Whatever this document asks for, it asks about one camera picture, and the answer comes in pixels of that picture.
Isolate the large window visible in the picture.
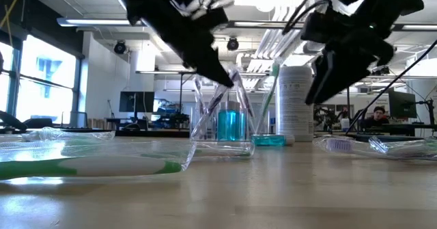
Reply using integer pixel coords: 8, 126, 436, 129
0, 33, 78, 126

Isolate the black wall television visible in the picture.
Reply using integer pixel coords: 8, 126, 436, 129
118, 91, 156, 113

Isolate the black ceiling camera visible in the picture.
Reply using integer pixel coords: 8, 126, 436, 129
226, 36, 240, 51
113, 40, 128, 55

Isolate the person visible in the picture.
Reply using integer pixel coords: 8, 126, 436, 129
361, 105, 390, 129

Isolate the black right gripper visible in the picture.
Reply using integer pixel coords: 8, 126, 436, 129
305, 27, 394, 105

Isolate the black office chair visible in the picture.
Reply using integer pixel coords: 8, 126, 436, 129
23, 117, 55, 130

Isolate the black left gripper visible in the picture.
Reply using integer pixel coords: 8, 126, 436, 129
128, 0, 235, 88

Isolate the long ceiling light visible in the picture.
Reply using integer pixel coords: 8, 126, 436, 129
56, 16, 144, 27
234, 20, 287, 28

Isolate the black desk monitor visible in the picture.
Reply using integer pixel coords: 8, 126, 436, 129
388, 91, 418, 120

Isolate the white cylindrical wipes canister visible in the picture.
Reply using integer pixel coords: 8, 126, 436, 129
275, 66, 314, 143

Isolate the clear acrylic organizer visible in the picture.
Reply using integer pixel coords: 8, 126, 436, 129
191, 98, 276, 144

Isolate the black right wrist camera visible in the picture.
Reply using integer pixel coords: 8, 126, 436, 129
300, 10, 348, 44

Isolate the yellow cable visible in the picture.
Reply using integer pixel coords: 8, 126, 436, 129
0, 0, 27, 47

